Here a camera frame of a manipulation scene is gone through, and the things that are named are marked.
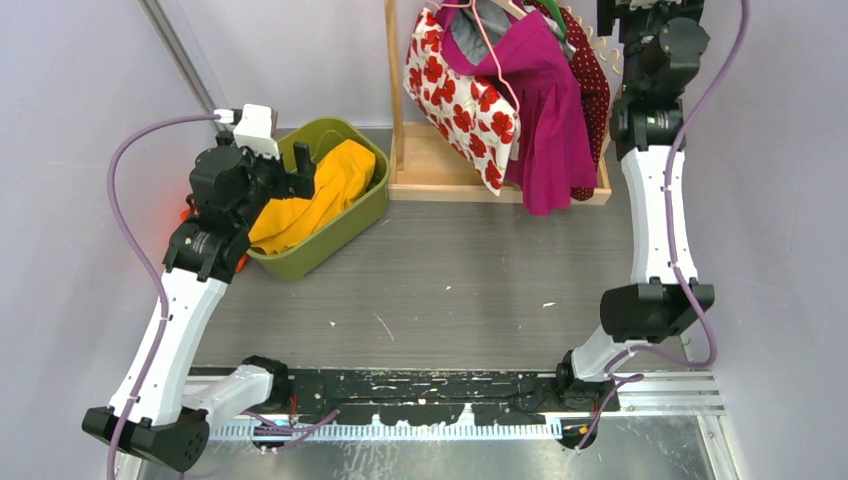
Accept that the pink wire hanger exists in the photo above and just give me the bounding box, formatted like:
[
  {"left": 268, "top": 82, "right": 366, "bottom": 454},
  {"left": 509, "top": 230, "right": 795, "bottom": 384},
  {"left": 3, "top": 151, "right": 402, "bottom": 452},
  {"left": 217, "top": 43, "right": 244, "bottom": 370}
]
[{"left": 435, "top": 1, "right": 520, "bottom": 113}]

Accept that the white red poppy garment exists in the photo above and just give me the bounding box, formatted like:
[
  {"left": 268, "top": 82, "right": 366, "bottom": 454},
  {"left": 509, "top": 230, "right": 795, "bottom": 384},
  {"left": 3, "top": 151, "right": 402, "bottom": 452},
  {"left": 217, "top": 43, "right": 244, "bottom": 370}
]
[{"left": 402, "top": 7, "right": 521, "bottom": 197}]

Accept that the orange object behind bin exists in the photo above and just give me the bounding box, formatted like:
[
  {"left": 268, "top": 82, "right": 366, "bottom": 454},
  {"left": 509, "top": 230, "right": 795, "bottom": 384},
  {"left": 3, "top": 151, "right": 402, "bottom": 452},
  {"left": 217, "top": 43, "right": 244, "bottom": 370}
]
[{"left": 180, "top": 194, "right": 248, "bottom": 274}]

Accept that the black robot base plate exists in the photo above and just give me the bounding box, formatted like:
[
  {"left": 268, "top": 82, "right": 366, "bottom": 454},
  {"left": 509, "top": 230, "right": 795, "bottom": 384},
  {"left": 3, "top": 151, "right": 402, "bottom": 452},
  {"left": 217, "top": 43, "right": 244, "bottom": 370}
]
[{"left": 254, "top": 369, "right": 613, "bottom": 427}]

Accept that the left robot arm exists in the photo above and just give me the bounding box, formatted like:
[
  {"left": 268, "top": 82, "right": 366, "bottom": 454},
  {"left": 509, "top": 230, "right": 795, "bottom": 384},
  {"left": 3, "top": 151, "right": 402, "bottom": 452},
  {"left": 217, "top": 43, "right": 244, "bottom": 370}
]
[{"left": 81, "top": 141, "right": 315, "bottom": 473}]

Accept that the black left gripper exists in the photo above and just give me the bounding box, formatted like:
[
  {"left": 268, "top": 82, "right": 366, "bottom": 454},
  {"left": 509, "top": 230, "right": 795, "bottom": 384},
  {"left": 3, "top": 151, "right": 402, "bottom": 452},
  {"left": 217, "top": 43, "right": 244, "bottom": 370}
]
[{"left": 218, "top": 132, "right": 314, "bottom": 231}]

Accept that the green plastic hanger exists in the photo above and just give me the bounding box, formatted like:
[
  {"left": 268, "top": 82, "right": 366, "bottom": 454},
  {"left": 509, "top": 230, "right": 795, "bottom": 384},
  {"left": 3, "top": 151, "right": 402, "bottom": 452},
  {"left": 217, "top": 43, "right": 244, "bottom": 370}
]
[{"left": 534, "top": 0, "right": 568, "bottom": 42}]

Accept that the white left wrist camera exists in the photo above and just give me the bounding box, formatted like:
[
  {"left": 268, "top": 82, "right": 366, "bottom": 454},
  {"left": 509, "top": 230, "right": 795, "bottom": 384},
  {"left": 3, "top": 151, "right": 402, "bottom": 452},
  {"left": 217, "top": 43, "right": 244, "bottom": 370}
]
[{"left": 233, "top": 104, "right": 281, "bottom": 160}]

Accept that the green plastic bin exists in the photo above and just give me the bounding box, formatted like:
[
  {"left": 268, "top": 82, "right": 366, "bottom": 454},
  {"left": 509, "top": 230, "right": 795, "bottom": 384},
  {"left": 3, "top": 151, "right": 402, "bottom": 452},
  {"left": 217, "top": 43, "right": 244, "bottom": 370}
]
[{"left": 246, "top": 117, "right": 392, "bottom": 281}]

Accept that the wooden clothes rack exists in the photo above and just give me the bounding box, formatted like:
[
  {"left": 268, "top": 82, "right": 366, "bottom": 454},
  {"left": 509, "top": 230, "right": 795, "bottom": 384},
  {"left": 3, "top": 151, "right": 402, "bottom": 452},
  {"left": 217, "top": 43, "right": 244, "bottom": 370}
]
[{"left": 385, "top": 1, "right": 611, "bottom": 206}]

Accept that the cream plastic hanger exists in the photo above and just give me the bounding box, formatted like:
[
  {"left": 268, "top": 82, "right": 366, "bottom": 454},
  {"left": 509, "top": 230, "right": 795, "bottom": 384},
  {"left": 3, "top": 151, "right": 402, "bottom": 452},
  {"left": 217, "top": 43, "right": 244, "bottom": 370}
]
[{"left": 560, "top": 3, "right": 624, "bottom": 77}]

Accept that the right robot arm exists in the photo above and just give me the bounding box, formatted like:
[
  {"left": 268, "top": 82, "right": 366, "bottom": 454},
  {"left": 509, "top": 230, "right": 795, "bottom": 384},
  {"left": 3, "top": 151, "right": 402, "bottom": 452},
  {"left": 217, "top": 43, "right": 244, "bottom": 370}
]
[{"left": 554, "top": 1, "right": 715, "bottom": 411}]

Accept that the yellow pleated skirt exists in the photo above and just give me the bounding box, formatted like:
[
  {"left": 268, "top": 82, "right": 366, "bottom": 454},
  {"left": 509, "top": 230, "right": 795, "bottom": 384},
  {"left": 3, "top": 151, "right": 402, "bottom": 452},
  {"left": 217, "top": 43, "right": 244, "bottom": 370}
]
[{"left": 249, "top": 140, "right": 376, "bottom": 255}]

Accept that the magenta dress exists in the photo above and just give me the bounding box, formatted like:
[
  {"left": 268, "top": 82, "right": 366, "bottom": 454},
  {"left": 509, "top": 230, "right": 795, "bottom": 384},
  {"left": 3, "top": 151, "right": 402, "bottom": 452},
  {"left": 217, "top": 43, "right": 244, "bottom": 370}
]
[{"left": 438, "top": 3, "right": 599, "bottom": 218}]

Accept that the aluminium rail frame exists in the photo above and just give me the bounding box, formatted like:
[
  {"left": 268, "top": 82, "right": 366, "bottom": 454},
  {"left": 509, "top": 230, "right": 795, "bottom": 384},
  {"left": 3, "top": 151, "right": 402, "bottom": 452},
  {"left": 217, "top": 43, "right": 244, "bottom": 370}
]
[{"left": 188, "top": 372, "right": 742, "bottom": 479}]

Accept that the wooden hanger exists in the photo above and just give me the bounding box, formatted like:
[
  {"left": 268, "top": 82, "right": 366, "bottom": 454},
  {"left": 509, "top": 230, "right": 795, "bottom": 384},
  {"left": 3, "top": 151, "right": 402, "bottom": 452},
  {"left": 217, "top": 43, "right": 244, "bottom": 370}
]
[{"left": 491, "top": 0, "right": 527, "bottom": 20}]

